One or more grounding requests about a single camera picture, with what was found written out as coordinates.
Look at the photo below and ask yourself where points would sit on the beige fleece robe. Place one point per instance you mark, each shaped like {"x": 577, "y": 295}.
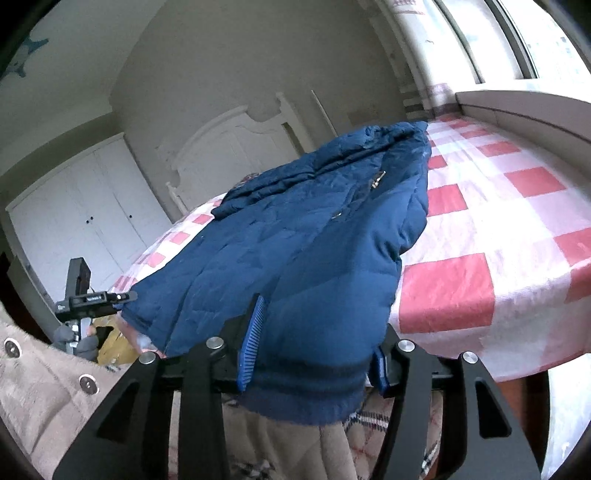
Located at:
{"x": 37, "y": 392}

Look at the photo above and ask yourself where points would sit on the patterned round pillow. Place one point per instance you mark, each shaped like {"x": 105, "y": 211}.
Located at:
{"x": 247, "y": 179}

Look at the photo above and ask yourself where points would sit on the window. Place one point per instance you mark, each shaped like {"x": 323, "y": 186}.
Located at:
{"x": 531, "y": 37}

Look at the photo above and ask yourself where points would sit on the beige window sill ledge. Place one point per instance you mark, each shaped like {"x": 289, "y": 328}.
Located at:
{"x": 531, "y": 115}

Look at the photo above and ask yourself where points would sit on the person's left hand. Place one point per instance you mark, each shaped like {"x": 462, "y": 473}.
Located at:
{"x": 87, "y": 348}

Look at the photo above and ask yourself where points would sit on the blue quilted jacket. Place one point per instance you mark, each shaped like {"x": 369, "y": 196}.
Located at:
{"x": 300, "y": 254}

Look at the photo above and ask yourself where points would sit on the shark wall sticker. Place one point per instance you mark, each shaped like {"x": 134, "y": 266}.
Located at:
{"x": 25, "y": 55}

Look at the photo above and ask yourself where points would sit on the printed curtain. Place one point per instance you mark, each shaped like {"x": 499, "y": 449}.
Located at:
{"x": 415, "y": 55}

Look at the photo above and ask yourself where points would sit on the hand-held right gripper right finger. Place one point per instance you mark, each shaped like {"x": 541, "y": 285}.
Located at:
{"x": 382, "y": 374}

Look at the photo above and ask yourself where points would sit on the plaid pants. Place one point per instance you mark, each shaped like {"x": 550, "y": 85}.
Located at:
{"x": 374, "y": 422}

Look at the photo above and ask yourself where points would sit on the white bed headboard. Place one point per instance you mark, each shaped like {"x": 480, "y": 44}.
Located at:
{"x": 221, "y": 138}

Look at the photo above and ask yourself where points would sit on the white wardrobe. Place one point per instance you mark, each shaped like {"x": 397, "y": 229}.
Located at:
{"x": 69, "y": 217}

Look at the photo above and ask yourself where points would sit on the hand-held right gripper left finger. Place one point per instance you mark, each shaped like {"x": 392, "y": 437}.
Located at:
{"x": 251, "y": 341}

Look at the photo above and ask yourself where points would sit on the pink checked bed blanket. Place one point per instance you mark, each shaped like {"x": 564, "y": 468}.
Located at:
{"x": 461, "y": 230}

